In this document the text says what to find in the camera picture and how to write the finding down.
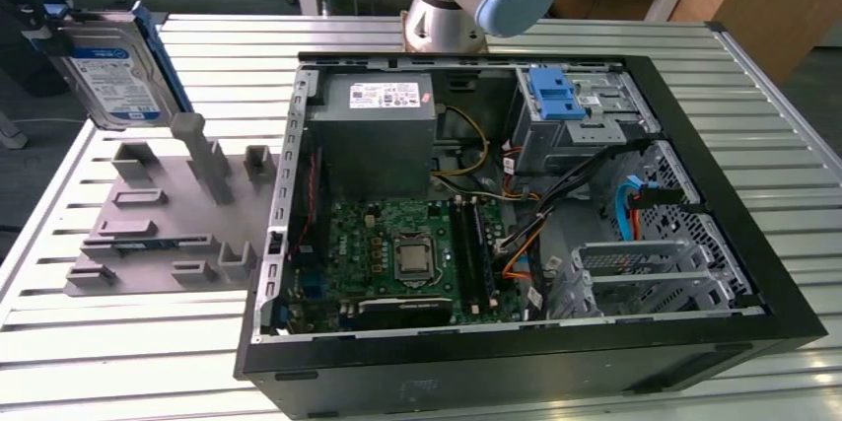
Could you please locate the black cable bundle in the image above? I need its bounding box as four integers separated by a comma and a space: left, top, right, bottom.
497, 137, 659, 257

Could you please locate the green motherboard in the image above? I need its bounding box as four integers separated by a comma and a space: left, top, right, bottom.
279, 196, 527, 334

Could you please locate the metal disk bay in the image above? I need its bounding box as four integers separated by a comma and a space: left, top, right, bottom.
569, 238, 752, 319

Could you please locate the wooden cabinet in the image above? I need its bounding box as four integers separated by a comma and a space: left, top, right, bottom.
670, 0, 842, 88

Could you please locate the metal optical drive cage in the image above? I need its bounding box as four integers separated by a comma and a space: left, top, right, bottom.
511, 64, 661, 176

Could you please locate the hard disk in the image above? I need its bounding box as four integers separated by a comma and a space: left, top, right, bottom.
43, 0, 196, 132

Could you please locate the black graphics card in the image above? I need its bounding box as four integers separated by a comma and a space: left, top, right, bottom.
347, 295, 457, 329

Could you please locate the black PC case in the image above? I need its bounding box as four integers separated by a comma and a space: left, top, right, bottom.
234, 49, 829, 417

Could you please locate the red black twisted fan wire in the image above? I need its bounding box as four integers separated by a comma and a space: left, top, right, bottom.
302, 148, 325, 259

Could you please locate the grey parts rack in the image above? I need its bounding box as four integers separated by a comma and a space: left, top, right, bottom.
64, 112, 283, 299

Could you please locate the blue plastic drive latch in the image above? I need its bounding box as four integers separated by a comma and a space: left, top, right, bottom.
527, 67, 593, 121

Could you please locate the silver CPU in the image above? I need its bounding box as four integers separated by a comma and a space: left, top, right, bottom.
395, 244, 433, 276

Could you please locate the orange wire bundle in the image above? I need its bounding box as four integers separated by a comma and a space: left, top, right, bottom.
501, 241, 551, 285

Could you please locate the blue flat data wire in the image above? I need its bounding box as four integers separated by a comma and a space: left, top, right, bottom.
614, 174, 659, 245

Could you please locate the grey power supply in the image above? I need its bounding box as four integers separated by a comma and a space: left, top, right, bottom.
307, 71, 441, 201

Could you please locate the red orange yellow power wire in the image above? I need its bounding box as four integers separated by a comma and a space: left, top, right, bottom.
625, 187, 703, 247

